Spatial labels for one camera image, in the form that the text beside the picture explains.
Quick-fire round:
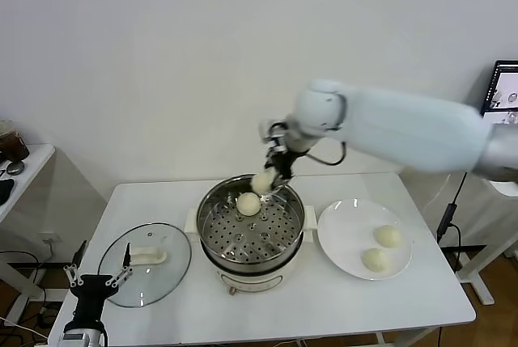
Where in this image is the grey open laptop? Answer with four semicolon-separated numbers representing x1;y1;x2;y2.
481;59;518;125

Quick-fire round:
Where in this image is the brown glass jar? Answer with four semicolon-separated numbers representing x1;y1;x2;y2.
0;120;32;163

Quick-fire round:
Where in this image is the white side desk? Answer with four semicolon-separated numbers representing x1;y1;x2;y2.
0;143;57;303
456;176;518;307

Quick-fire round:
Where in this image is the black cable with adapter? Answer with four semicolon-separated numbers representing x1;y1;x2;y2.
436;171;467;275

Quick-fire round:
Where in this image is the white round plate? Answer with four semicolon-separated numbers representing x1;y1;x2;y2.
317;200;414;281

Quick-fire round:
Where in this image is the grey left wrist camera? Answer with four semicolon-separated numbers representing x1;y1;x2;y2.
59;332;88;347

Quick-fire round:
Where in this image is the stainless steel steamer basket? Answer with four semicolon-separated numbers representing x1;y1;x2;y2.
197;176;306;273

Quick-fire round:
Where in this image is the glass pot lid cream handle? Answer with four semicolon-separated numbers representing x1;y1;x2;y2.
98;222;193;308

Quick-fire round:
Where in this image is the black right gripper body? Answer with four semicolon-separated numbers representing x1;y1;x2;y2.
269;148;297;179

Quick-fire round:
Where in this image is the white steamed baozi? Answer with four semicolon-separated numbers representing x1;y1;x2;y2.
251;171;276;194
361;248;393;273
373;226;404;248
236;192;261;217

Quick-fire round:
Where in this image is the black floor cable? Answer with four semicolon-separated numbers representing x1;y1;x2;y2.
0;250;41;283

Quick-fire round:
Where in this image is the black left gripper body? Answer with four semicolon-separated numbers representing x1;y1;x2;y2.
68;276;120;324

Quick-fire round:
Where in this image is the black object on desk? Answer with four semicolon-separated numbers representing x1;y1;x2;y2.
0;179;16;207

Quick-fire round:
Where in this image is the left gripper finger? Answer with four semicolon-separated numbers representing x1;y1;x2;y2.
63;239;88;289
104;242;134;289

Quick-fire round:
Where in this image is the cream electric pot base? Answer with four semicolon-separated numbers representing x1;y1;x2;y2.
185;205;317;296

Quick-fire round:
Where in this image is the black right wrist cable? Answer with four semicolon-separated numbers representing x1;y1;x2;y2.
306;139;348;167

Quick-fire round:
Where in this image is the white laptop cable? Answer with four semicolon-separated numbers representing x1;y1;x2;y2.
422;171;453;215

